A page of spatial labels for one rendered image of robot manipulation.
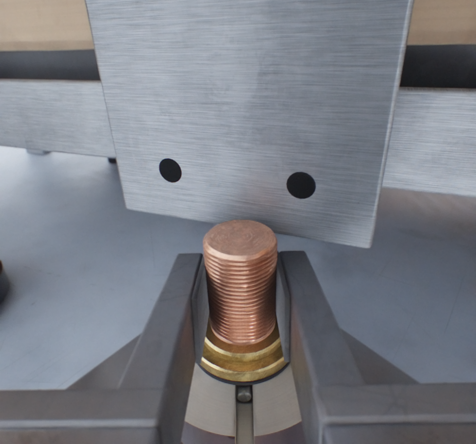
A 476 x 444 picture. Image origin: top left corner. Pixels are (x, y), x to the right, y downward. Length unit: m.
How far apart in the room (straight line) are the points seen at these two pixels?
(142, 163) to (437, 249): 0.30
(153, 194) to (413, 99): 0.13
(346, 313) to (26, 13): 0.34
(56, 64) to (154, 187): 0.18
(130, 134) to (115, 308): 0.18
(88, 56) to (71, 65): 0.02
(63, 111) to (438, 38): 0.23
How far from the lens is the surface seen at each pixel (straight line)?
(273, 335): 0.16
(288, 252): 0.15
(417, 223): 0.43
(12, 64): 0.37
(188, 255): 0.15
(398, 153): 0.19
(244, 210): 0.15
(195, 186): 0.16
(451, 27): 0.23
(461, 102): 0.19
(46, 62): 0.34
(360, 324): 0.29
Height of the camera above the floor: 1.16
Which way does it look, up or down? 27 degrees up
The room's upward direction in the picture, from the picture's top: 178 degrees clockwise
